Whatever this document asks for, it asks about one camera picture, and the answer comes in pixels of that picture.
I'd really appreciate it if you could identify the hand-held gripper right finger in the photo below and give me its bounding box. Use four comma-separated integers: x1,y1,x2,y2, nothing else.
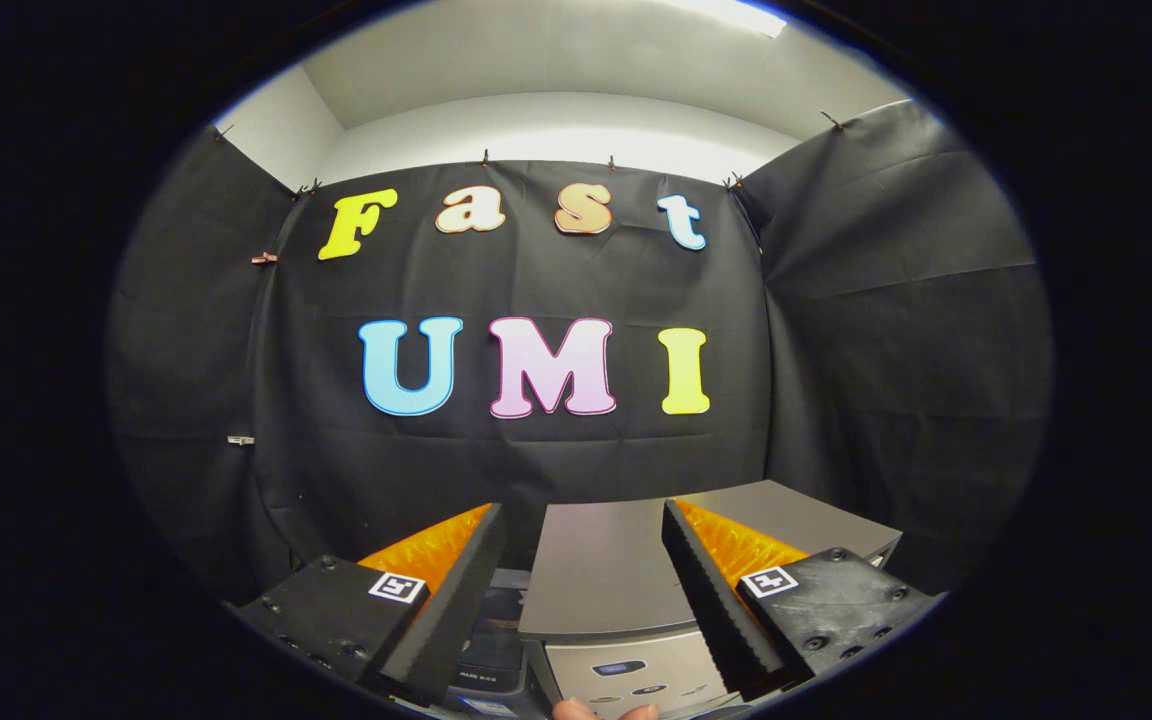
661,497,939,703

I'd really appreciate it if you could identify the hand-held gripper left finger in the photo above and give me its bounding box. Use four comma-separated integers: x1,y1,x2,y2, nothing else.
234,502,508,707

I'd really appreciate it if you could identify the glass washing machine lid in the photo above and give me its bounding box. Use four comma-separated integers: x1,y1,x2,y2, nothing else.
471,570,535,661

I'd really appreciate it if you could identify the dark washing machine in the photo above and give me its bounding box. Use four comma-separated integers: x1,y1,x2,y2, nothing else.
451,568,547,720

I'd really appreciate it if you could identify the grey appliance cabinet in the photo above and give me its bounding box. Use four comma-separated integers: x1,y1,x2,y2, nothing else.
518,480,903,720

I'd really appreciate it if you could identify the black backdrop cloth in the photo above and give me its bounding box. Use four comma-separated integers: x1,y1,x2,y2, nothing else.
106,98,1055,601

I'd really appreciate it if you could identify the row of dark cloth clips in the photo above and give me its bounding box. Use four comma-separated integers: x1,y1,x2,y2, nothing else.
216,110,842,196

